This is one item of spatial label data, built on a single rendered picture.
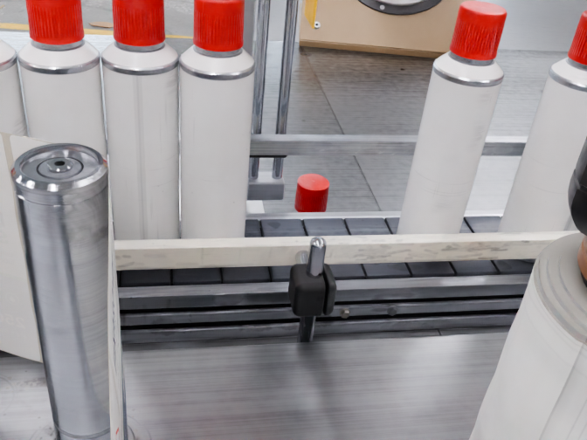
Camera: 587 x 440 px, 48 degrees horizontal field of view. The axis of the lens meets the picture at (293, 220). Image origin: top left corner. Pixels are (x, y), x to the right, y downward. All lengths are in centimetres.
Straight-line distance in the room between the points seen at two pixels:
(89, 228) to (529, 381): 18
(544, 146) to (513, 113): 47
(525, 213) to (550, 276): 32
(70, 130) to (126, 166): 5
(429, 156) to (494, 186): 30
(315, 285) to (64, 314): 20
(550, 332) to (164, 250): 31
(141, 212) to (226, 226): 6
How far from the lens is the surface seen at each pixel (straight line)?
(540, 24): 150
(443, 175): 52
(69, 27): 45
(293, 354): 46
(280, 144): 54
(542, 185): 56
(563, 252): 27
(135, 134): 47
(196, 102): 46
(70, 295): 30
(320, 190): 67
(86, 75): 46
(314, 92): 97
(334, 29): 116
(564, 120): 54
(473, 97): 50
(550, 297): 25
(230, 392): 43
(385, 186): 76
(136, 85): 45
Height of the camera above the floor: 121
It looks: 34 degrees down
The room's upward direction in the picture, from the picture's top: 6 degrees clockwise
